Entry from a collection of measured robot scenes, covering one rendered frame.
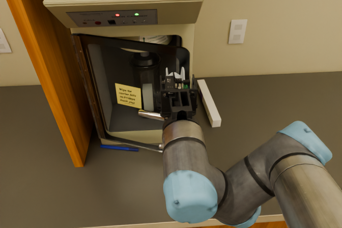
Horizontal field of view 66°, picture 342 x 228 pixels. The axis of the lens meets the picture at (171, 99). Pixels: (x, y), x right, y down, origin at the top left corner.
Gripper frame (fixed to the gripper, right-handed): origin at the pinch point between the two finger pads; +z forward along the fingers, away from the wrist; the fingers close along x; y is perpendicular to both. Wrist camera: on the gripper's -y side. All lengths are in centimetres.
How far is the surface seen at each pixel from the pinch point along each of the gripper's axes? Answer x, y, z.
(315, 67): -76, -36, 55
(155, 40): 4.0, 2.8, 14.6
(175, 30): -1.3, 7.3, 11.6
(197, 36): -15, -17, 55
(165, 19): 1.5, 12.5, 6.6
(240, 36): -34, -17, 54
